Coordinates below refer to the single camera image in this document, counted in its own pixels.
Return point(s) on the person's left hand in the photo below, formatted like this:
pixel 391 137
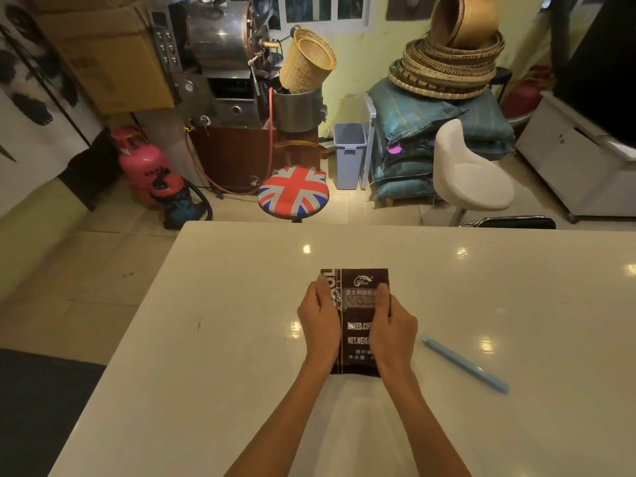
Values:
pixel 320 326

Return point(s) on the person's right hand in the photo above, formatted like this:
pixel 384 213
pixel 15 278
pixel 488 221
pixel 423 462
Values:
pixel 392 332

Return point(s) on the person's left thumb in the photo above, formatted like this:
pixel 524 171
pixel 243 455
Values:
pixel 325 291

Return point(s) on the person's right thumb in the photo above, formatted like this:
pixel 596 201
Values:
pixel 382 300

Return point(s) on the dark brown coffee bag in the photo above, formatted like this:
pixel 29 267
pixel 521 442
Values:
pixel 356 317

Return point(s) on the person's right forearm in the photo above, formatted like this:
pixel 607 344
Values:
pixel 422 422

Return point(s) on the person's left forearm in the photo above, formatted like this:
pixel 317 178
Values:
pixel 288 422

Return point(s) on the light blue pen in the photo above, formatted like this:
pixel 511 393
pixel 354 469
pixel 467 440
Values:
pixel 464 363

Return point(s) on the flag pattern round stool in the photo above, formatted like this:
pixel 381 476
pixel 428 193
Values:
pixel 293 192

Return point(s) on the grey plastic trash bin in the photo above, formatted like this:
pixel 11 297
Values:
pixel 350 154

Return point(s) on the white swivel chair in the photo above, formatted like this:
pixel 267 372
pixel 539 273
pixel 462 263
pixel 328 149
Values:
pixel 467 176

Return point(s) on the black chair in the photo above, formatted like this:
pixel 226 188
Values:
pixel 512 222

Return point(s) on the dark wooden cabinet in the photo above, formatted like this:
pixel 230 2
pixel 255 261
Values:
pixel 248 153

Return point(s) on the stack of teal sacks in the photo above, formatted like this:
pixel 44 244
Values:
pixel 427 143

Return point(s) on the orange and teal vacuum cleaner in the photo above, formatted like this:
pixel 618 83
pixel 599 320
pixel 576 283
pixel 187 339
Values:
pixel 179 203

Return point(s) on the steel cooling bin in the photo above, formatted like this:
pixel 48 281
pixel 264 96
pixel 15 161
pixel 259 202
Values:
pixel 297 110

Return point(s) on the pink gas cylinder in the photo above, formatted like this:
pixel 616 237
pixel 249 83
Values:
pixel 141 163

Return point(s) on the woven bamboo basket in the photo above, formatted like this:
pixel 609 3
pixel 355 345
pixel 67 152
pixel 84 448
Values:
pixel 305 62

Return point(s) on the white cabinet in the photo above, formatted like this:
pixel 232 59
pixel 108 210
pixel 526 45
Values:
pixel 576 163

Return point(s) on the stack of woven flat trays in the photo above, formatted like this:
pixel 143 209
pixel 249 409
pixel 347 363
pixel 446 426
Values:
pixel 447 67

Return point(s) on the red gas cylinder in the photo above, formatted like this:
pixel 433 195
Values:
pixel 524 96

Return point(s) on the steel coffee roaster machine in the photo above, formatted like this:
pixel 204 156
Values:
pixel 218 59

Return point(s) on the window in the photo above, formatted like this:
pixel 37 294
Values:
pixel 323 8

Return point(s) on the large woven round basket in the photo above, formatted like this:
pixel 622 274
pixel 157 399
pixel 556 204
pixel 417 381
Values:
pixel 462 19

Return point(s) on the cardboard box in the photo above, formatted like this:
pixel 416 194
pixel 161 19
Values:
pixel 107 54

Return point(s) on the white ink painting banner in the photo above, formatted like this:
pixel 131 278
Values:
pixel 35 104

